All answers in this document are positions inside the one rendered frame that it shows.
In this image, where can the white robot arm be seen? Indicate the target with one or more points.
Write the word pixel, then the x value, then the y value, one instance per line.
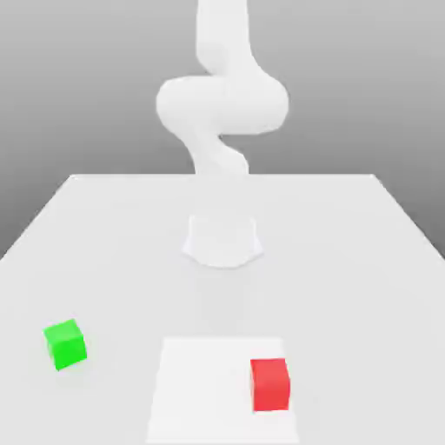
pixel 222 104

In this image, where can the small red cube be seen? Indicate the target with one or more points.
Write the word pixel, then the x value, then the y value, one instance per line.
pixel 269 384

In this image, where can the small green cube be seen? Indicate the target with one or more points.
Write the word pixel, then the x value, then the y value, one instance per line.
pixel 65 345

